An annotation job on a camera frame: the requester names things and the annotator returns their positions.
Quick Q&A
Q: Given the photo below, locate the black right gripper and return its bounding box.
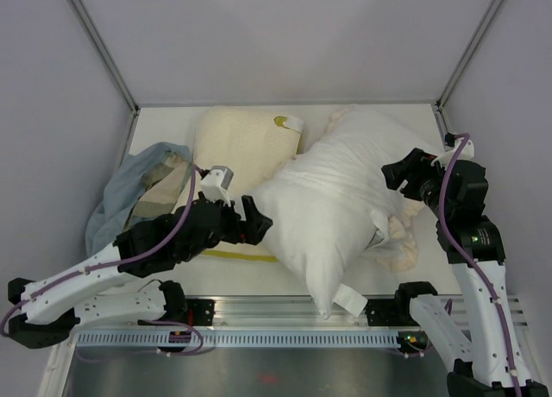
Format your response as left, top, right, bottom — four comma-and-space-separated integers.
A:
382, 147, 455, 219

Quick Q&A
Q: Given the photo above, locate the white pillow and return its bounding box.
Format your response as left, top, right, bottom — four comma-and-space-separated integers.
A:
249, 107, 441, 320

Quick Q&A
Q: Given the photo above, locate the grey plush ruffled pillowcase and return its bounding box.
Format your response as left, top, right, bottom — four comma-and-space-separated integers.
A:
321, 105, 435, 272

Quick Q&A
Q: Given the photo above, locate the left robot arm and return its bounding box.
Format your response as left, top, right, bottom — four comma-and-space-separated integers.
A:
1, 195, 273, 350

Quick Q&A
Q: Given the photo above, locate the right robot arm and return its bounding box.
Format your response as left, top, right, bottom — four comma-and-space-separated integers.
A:
381, 148, 549, 396

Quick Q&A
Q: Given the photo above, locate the cream foam contour pillow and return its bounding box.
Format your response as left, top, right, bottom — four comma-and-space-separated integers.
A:
172, 105, 305, 263

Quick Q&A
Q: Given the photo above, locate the blue and beige cloth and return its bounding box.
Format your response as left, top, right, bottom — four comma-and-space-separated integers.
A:
85, 142, 192, 256

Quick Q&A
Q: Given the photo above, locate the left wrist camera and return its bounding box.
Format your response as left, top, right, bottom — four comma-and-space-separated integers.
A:
201, 166, 234, 202

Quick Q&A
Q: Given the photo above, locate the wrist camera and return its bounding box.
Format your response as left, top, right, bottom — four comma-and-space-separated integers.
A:
201, 166, 234, 202
431, 133, 474, 167

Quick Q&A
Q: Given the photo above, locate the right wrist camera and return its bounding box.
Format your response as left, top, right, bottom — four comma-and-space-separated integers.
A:
431, 133, 474, 167

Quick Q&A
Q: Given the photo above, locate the aluminium front rail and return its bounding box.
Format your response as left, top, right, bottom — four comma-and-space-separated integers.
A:
186, 295, 392, 330

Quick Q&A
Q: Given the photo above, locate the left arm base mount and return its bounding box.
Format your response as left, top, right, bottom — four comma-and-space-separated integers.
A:
138, 299, 216, 327

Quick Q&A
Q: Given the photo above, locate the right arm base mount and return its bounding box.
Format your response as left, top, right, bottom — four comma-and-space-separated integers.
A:
365, 299, 417, 327

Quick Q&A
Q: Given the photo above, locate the slotted cable duct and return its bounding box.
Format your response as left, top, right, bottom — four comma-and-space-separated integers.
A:
76, 330, 425, 349

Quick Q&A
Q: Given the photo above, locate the right frame post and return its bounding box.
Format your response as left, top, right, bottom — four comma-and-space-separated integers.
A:
436, 0, 507, 112

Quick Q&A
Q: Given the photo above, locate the frame post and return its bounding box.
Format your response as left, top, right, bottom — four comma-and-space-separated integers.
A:
436, 0, 507, 112
60, 0, 140, 113

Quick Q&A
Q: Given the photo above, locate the left frame post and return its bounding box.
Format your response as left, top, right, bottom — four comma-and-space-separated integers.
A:
60, 0, 140, 113

